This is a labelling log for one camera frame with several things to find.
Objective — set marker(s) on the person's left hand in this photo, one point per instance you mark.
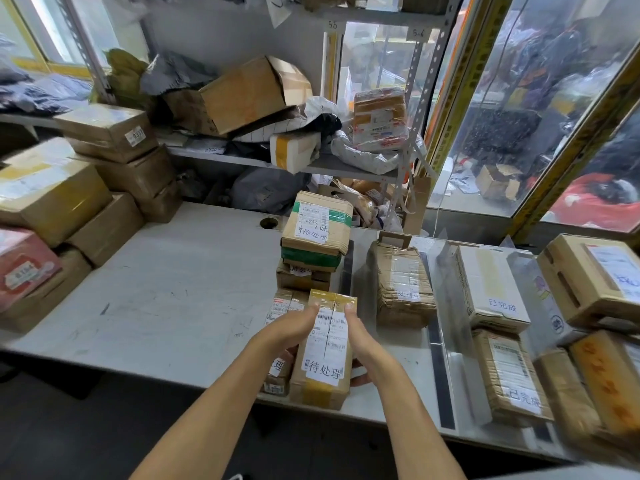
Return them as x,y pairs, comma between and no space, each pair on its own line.
285,334

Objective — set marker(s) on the person's right hand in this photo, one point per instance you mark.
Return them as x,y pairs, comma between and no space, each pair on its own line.
375,359

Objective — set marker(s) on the brown parcel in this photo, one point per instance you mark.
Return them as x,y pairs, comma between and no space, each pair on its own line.
402,284

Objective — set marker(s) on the green-taped cardboard box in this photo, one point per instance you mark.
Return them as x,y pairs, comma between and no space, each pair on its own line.
315,224

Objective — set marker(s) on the brown cardboard sign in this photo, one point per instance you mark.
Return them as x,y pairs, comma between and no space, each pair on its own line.
395,239

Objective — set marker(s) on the small taped cardboard parcel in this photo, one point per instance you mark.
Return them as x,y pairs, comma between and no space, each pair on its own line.
565,394

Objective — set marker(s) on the narrow box with label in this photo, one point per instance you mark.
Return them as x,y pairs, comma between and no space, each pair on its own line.
585,279

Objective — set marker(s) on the pile of cardboard parcels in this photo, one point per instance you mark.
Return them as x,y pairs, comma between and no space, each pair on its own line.
100,169

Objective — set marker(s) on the pink printed parcel box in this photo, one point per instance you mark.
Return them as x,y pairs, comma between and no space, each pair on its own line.
25,269

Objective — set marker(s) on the person's left forearm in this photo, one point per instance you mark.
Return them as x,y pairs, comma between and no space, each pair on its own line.
210,414

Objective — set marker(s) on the person's right forearm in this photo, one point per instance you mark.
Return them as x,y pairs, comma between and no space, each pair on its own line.
420,429

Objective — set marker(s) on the white tote bag blue trim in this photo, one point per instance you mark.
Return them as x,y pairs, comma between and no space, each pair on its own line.
389,219

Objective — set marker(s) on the dark grey plastic mailer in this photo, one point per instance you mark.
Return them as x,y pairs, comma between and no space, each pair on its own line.
265,189

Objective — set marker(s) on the tall narrow cardboard piece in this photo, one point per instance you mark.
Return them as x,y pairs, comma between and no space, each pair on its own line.
416,209

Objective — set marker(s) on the grey metal shelf rack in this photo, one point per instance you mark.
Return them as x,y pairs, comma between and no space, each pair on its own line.
350,167

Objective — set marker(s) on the white foam box yellow tape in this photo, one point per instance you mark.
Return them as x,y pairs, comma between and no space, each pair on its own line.
295,152

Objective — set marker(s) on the white woven sack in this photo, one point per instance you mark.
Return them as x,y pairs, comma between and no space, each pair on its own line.
365,159

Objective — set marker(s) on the white flat mailer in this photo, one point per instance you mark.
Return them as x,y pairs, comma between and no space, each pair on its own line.
190,143

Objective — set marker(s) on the open cardboard box outdoors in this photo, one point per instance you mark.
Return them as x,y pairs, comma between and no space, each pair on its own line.
495,182

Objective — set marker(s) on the black plastic bag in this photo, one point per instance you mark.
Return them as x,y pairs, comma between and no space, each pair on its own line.
327,123

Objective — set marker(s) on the orange white wrapped bundle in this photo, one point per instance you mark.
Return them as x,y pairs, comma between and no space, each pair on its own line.
380,119

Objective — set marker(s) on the small handwritten cardboard box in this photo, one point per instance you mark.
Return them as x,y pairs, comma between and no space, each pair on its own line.
187,112

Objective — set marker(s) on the large yellow-taped cardboard box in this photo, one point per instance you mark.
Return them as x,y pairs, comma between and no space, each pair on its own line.
245,94

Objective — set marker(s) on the red cloth heap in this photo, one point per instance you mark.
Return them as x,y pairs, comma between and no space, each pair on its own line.
595,204

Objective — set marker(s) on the crumpled grey plastic bag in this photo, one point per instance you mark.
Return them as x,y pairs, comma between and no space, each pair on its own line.
175,72

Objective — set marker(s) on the olive yellow bag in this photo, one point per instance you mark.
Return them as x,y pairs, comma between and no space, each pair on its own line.
122,77

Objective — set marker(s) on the pile of grey plastic mailers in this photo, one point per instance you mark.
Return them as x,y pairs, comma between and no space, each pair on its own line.
40,89

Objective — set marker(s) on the yellow framed window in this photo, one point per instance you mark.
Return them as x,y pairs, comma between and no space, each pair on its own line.
30,62

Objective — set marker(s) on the glass storefront with taped frame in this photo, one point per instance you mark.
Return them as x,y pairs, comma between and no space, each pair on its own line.
470,84

